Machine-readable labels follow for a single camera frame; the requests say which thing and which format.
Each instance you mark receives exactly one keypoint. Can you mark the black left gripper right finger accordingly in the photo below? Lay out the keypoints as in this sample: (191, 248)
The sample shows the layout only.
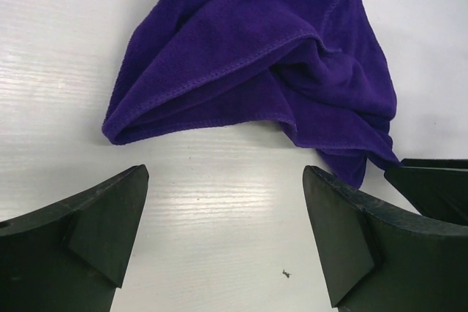
(376, 256)

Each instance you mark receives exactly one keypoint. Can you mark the purple towel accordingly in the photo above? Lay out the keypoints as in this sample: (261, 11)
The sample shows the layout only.
(313, 66)

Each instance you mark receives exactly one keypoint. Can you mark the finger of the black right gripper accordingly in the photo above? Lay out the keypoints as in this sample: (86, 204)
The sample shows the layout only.
(436, 188)

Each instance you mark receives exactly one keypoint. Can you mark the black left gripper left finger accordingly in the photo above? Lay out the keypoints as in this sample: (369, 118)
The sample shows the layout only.
(73, 255)

